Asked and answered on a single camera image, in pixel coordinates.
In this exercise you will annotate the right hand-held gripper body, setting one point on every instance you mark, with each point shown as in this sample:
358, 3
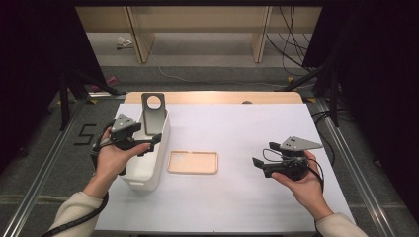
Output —
294, 164

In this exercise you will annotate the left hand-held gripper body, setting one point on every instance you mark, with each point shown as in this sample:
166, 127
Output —
122, 126

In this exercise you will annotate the grey phone stand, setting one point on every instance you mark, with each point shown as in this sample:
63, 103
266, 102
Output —
154, 121

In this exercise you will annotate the white plastic bin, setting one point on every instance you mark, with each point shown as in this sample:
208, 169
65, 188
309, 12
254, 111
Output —
148, 171

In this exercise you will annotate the beige phone case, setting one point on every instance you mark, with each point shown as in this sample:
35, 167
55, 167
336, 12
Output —
192, 163

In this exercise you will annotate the person's right hand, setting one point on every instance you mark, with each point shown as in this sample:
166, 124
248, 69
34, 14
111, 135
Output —
309, 194

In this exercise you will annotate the person's left hand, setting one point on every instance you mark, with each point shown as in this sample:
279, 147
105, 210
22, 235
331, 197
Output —
110, 161

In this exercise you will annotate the yellow floor tape piece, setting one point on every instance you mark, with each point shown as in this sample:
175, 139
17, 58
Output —
290, 79
310, 99
93, 101

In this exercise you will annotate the pink item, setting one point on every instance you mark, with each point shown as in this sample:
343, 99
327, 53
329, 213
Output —
112, 80

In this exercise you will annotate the light wooden table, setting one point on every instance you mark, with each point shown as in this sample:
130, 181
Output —
204, 97

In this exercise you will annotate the crumpled white paper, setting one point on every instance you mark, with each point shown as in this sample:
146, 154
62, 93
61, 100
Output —
123, 41

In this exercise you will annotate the black curtain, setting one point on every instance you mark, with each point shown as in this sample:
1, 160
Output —
33, 65
378, 82

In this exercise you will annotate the light wooden desk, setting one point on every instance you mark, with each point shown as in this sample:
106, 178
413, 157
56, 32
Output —
197, 19

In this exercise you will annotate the metal floor rail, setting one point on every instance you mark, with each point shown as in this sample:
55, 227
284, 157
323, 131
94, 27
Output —
39, 184
359, 177

